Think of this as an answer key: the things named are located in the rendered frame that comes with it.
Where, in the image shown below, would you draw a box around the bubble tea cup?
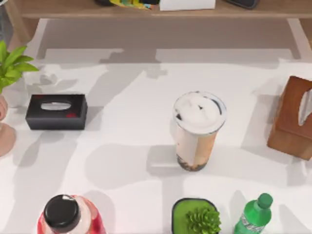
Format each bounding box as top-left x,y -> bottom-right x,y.
173,90 -> 228,172

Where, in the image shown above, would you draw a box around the black tissue box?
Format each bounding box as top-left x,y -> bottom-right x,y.
25,94 -> 88,131

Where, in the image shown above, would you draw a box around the wooden shelf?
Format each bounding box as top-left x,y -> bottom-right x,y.
4,0 -> 312,51

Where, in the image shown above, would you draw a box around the succulent in black pot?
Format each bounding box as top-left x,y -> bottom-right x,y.
171,197 -> 222,234

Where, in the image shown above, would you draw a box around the colourful books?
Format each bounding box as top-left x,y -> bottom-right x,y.
109,0 -> 160,11

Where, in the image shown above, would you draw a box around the white box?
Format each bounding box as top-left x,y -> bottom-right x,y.
159,0 -> 217,12

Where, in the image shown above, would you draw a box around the wooden tissue box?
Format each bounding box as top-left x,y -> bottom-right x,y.
267,76 -> 312,160

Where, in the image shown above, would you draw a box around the red bottle with black cap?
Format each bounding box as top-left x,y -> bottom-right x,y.
37,194 -> 106,234

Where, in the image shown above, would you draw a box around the green bottle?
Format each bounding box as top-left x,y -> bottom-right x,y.
234,193 -> 273,234

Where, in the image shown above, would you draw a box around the black object on shelf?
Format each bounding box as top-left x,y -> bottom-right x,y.
223,0 -> 260,10

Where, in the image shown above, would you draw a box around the leafy plant in pink pot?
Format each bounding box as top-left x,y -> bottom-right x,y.
0,40 -> 39,157

